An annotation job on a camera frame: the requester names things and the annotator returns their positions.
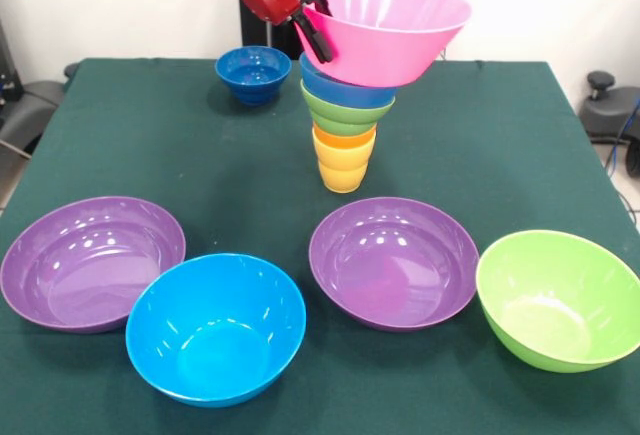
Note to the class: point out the small light blue bowl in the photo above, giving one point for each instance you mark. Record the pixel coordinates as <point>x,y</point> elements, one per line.
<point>340,90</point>

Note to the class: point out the large pink bowl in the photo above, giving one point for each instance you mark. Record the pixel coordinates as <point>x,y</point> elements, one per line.
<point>395,25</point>

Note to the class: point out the small green bowl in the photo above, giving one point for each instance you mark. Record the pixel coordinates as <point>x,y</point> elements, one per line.
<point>345,118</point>

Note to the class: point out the orange cup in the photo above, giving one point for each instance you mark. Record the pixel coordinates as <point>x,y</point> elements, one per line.
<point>345,137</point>

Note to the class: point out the purple bowl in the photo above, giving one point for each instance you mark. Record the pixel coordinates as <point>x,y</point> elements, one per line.
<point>390,265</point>
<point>90,270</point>

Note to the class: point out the small dark blue bowl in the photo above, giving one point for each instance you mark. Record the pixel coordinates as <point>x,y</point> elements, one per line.
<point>253,80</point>

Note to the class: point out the yellow cup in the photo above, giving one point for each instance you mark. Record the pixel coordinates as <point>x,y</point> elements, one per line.
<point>345,167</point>

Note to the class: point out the black knobbed equipment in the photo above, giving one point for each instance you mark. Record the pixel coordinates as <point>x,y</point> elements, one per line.
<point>600,83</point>

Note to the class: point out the black chair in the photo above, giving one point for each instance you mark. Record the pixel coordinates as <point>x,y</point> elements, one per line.
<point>25,105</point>

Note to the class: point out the large blue bowl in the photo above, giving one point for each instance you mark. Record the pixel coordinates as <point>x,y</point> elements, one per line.
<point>215,335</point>

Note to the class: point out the large green bowl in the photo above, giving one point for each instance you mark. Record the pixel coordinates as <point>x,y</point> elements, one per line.
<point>555,305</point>

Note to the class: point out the dark green table cloth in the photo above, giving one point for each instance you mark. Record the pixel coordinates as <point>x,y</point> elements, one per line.
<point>400,385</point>

